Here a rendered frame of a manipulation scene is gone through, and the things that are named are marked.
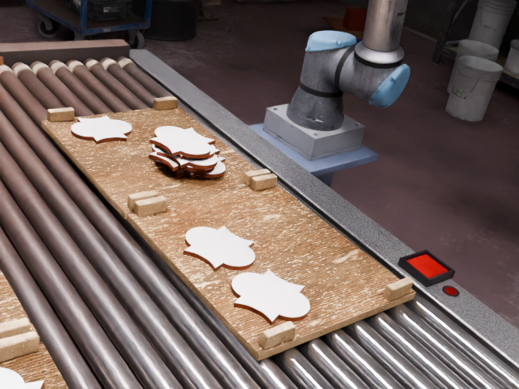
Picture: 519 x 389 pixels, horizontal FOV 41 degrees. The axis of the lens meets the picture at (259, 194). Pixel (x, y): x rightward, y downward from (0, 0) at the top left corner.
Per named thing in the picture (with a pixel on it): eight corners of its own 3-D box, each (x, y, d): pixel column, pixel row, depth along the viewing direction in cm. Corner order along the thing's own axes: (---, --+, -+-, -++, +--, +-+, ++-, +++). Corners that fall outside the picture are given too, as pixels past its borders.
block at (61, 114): (71, 117, 160) (72, 106, 158) (74, 120, 159) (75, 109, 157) (45, 120, 156) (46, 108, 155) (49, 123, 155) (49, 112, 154)
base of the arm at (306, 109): (317, 103, 193) (325, 69, 188) (354, 126, 183) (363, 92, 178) (274, 109, 184) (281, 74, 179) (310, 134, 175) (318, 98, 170)
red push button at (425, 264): (424, 259, 137) (425, 253, 136) (446, 276, 133) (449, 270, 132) (402, 265, 133) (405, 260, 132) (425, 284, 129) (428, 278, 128)
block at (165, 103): (173, 106, 175) (174, 95, 174) (177, 109, 174) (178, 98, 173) (152, 108, 172) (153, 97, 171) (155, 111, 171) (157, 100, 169)
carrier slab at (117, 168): (176, 110, 177) (177, 105, 176) (272, 188, 150) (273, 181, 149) (41, 126, 156) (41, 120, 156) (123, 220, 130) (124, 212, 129)
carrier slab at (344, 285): (273, 188, 150) (275, 182, 149) (414, 299, 123) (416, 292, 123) (127, 221, 129) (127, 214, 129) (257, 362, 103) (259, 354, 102)
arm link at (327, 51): (316, 70, 186) (327, 21, 179) (358, 88, 180) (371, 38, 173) (290, 79, 177) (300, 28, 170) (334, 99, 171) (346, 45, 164)
